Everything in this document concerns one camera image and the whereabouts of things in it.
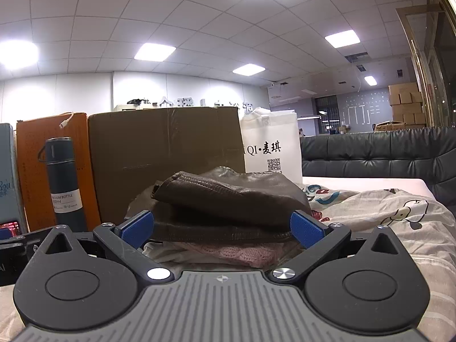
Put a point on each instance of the white printed paper bag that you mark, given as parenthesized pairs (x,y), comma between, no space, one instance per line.
(271,143)

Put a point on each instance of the dark blue vacuum bottle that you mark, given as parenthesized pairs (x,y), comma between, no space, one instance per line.
(58,155)

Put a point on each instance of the brown cardboard box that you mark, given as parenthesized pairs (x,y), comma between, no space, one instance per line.
(131,150)

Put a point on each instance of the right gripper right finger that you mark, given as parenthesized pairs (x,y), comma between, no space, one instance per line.
(322,243)

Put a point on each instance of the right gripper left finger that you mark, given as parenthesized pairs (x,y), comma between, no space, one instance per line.
(122,243)

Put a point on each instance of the brown leather jacket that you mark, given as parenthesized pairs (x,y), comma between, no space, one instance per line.
(222,206)

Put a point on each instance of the patterned bed sheet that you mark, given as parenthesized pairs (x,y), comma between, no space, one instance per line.
(394,281)

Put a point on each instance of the black leather sofa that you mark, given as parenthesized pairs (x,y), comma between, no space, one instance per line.
(426,153)

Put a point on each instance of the pink knit sweater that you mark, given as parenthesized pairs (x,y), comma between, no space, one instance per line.
(179,256)

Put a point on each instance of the stacked cardboard boxes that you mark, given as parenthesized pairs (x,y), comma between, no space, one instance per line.
(407,108)

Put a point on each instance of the blue-grey printed box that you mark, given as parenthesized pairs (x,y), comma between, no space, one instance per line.
(11,198)

